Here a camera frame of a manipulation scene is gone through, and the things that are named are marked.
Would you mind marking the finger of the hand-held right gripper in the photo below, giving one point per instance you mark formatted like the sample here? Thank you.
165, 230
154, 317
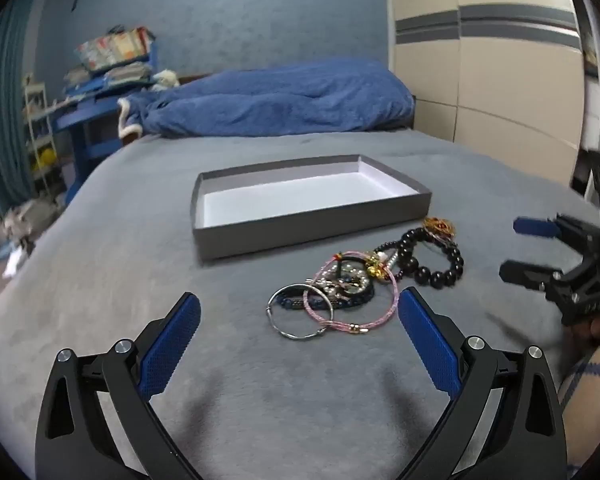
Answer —
525, 274
535, 226

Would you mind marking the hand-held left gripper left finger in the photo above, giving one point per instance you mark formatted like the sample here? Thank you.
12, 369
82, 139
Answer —
172, 345

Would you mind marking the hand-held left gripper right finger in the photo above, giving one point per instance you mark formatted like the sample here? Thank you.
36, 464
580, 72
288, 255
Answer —
427, 340

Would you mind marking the gold pearl hair clip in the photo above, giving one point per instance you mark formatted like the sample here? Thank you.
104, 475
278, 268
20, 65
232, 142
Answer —
380, 263

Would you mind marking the silver bangle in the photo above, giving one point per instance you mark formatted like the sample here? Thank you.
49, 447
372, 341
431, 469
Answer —
300, 337

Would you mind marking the grey cardboard box tray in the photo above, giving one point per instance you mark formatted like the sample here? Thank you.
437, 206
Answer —
280, 200

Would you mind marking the person's right forearm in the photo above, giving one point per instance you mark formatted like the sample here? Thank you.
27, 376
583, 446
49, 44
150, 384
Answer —
592, 390

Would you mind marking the grey bed sheet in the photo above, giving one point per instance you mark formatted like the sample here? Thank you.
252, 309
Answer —
130, 240

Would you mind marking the beige wardrobe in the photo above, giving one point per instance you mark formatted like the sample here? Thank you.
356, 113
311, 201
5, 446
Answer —
505, 85

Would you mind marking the white door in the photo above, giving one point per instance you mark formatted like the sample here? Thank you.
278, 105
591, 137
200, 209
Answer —
597, 85

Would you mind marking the pile of cloth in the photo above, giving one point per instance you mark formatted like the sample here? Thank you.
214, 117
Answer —
27, 217

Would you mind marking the yellow toy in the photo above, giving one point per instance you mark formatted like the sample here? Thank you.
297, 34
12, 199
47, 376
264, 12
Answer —
45, 157

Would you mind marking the blue desk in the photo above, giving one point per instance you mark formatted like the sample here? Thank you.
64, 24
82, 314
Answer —
87, 120

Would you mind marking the white shelf rack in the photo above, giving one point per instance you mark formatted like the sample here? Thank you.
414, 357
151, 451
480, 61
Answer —
39, 125

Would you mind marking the white plush toy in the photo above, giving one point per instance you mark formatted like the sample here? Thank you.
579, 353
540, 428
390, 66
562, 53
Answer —
165, 79

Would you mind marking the blue blanket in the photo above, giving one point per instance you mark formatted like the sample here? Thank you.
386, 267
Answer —
280, 100

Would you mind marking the stack of books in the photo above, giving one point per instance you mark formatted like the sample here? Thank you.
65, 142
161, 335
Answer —
110, 77

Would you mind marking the teal curtain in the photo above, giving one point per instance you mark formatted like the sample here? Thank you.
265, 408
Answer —
2, 125

